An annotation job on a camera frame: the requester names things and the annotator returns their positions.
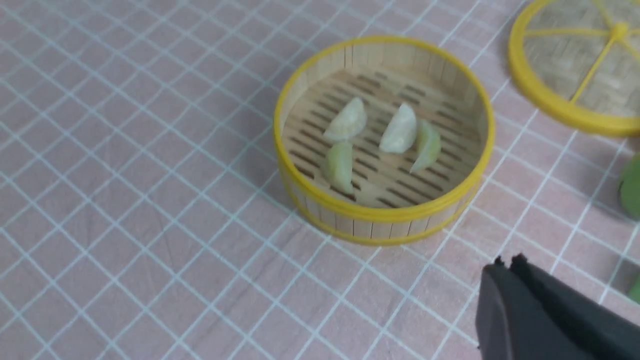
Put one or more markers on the pale green dumpling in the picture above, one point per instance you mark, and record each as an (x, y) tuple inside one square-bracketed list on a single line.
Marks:
[(428, 146), (337, 167)]

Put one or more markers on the pink checkered tablecloth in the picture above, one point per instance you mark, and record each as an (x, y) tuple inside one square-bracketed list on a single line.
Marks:
[(143, 218)]

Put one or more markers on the yellow rimmed steamer lid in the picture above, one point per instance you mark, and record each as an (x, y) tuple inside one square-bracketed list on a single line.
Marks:
[(578, 62)]

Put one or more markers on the green toy watermelon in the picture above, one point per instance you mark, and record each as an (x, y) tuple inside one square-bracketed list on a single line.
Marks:
[(628, 190)]

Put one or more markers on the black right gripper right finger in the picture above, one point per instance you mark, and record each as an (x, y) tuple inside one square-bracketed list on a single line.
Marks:
[(595, 330)]

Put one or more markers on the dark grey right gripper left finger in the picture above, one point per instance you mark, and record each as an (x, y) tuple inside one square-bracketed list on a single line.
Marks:
[(511, 323)]

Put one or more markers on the pale white dumpling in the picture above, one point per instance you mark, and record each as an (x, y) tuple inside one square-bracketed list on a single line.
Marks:
[(348, 123), (400, 132)]

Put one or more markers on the green toy block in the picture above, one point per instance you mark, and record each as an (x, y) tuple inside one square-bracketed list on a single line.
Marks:
[(634, 291)]

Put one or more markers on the yellow rimmed bamboo steamer tray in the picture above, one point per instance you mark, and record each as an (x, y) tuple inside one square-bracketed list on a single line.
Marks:
[(389, 206)]

